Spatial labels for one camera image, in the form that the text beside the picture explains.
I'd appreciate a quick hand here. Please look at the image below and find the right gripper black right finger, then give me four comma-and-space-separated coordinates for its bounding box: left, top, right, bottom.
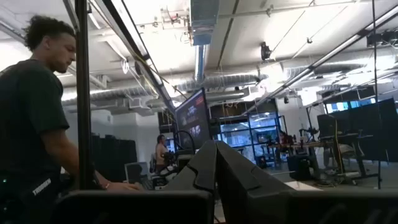
216, 140, 295, 224

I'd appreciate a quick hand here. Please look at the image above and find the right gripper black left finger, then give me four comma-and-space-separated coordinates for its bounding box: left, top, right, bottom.
164, 139, 218, 191

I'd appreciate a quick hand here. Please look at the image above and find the person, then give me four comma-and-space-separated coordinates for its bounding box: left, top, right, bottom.
276, 130, 295, 150
0, 14, 144, 224
154, 134, 170, 174

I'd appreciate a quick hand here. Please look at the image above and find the large display screen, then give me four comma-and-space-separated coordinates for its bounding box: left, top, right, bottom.
174, 88, 213, 150

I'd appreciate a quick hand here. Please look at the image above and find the grey laptop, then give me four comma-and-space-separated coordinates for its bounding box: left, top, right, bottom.
124, 161, 153, 191

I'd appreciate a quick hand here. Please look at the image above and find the wooden workbench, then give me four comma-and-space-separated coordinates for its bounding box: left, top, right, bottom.
264, 133, 383, 187

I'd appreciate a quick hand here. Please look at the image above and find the black partition panel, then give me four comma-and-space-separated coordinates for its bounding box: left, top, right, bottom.
90, 133, 138, 183
317, 98, 398, 162

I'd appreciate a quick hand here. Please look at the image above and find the black ceiling-mounted device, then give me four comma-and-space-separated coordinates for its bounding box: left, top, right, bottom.
260, 42, 272, 62

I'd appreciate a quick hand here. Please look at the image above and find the long linear ceiling light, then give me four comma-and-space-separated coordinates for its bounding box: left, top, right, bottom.
62, 0, 177, 114
242, 6, 398, 116

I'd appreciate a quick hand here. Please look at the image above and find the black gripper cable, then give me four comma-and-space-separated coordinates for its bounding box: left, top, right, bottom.
172, 129, 197, 155

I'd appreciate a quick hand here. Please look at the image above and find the black-framed glass wall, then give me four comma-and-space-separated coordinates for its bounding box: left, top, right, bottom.
214, 111, 287, 166

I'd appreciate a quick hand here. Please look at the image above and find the silver ventilation duct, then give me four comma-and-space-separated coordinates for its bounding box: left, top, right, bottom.
174, 73, 270, 93
284, 63, 366, 80
60, 86, 159, 106

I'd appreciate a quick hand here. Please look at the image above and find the rectangular ceiling air duct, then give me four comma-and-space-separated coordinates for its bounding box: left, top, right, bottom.
189, 0, 220, 82

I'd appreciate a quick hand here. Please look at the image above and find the thin black cable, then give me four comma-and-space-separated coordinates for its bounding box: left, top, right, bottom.
371, 0, 382, 190

